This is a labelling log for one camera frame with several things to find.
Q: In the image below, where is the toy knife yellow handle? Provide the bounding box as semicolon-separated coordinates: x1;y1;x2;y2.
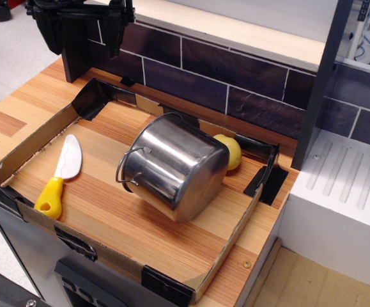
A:
34;134;82;219

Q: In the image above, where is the cardboard fence with black tape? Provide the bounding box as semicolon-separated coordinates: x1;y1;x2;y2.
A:
0;75;296;306

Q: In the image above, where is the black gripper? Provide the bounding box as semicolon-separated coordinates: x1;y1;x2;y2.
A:
25;0;135;59

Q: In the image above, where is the stainless steel metal pot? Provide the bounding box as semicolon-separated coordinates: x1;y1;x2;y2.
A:
116;113;229;223

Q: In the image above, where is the white dish drying rack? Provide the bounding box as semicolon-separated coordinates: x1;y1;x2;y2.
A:
289;129;370;232

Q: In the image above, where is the yellow toy potato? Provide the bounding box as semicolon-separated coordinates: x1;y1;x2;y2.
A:
214;134;242;171

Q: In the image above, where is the dark grey vertical post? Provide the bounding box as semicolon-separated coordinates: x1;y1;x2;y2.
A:
291;0;353;170

